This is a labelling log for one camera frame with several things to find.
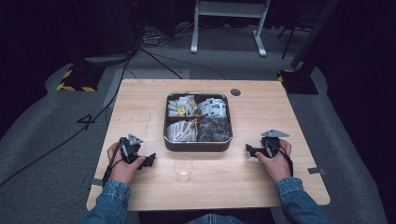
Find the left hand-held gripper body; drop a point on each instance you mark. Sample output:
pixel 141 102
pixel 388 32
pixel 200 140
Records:
pixel 129 149

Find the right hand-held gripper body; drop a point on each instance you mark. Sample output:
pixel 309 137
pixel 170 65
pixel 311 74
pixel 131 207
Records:
pixel 271 144

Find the clear plastic cup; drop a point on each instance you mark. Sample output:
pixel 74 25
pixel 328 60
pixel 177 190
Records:
pixel 183 168

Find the brown divided box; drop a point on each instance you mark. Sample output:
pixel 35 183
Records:
pixel 199 146

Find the person's right hand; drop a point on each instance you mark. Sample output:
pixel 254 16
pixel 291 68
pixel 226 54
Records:
pixel 277 166

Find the person's left hand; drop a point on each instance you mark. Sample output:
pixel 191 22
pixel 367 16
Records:
pixel 123 172

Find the pile of dark tea bags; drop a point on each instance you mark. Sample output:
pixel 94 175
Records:
pixel 214 130

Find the pile of white stick packets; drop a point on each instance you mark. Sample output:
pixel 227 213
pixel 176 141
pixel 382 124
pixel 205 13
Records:
pixel 182 130

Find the grey tape piece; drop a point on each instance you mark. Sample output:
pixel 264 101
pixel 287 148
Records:
pixel 316 170
pixel 93 182

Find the pile of white red-print packets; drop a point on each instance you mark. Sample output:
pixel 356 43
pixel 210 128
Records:
pixel 213 107

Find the round dark table grommet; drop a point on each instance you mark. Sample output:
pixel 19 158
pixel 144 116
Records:
pixel 235 92

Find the pile of white yellow packets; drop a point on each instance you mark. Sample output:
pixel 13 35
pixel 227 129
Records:
pixel 182 107

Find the black yellow striped stand base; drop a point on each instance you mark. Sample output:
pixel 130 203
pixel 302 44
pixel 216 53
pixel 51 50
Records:
pixel 81 78
pixel 299 82

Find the person's jeans legs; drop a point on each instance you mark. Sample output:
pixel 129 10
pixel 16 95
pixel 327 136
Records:
pixel 214 219

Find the black tripod legs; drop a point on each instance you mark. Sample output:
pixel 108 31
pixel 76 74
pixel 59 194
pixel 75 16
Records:
pixel 291 39

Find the grey slanted pole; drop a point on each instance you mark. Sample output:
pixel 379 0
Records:
pixel 314 31

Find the white desk frame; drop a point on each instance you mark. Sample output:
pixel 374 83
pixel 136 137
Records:
pixel 230 9

